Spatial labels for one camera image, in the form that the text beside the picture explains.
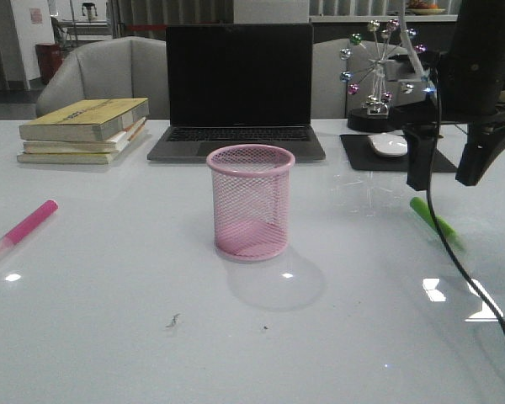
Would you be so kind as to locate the top yellow book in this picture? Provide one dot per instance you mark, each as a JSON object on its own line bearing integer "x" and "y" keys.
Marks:
{"x": 86, "y": 120}

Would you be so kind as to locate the pink mesh pen holder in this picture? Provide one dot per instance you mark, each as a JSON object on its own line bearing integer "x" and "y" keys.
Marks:
{"x": 251, "y": 200}

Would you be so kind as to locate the green highlighter pen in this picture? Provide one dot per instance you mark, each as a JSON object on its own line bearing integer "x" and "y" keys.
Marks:
{"x": 421, "y": 208}

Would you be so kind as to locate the pink highlighter pen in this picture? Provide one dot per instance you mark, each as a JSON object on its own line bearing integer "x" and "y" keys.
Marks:
{"x": 27, "y": 225}

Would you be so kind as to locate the grey armchair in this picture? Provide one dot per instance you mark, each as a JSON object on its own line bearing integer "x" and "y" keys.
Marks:
{"x": 128, "y": 67}
{"x": 332, "y": 84}

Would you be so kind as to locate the bottom yellow book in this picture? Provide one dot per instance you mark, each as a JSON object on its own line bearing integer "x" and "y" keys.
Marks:
{"x": 99, "y": 158}

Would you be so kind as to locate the right grey armchair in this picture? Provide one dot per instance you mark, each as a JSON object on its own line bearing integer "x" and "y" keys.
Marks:
{"x": 332, "y": 84}

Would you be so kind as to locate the ferris wheel desk toy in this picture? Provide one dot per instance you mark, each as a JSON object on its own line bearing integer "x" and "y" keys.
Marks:
{"x": 381, "y": 69}

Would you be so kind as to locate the white computer mouse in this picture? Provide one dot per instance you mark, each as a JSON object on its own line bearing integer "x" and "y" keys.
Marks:
{"x": 388, "y": 145}

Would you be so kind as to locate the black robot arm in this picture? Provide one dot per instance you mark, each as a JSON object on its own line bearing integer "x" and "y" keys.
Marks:
{"x": 479, "y": 29}

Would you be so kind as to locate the red bin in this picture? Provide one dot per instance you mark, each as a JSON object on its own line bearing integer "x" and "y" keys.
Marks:
{"x": 49, "y": 60}

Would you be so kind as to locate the grey open laptop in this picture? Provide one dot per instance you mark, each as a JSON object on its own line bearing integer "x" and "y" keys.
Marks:
{"x": 233, "y": 84}

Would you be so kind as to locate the black mouse pad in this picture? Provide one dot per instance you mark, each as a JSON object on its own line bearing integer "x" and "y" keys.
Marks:
{"x": 362, "y": 158}

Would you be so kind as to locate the middle cream book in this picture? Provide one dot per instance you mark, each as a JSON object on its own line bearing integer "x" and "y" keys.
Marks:
{"x": 79, "y": 146}

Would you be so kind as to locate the yellow book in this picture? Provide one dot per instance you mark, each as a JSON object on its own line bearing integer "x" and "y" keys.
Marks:
{"x": 99, "y": 158}
{"x": 86, "y": 120}

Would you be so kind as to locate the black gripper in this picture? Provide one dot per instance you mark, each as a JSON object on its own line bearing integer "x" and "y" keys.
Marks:
{"x": 468, "y": 90}

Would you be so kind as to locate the fruit bowl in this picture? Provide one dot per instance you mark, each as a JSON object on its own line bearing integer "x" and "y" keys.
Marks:
{"x": 423, "y": 8}

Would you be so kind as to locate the left grey armchair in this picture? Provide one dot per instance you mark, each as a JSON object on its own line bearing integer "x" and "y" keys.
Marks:
{"x": 128, "y": 67}

